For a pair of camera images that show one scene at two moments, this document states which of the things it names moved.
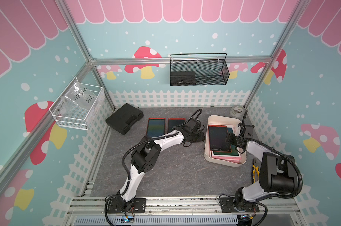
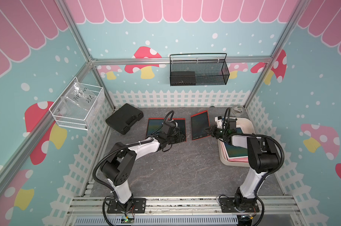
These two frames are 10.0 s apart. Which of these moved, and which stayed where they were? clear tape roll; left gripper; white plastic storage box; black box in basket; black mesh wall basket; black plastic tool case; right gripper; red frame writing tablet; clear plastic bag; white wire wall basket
Moved: right gripper; left gripper; white plastic storage box
Stayed: clear tape roll; clear plastic bag; white wire wall basket; black mesh wall basket; black plastic tool case; black box in basket; red frame writing tablet
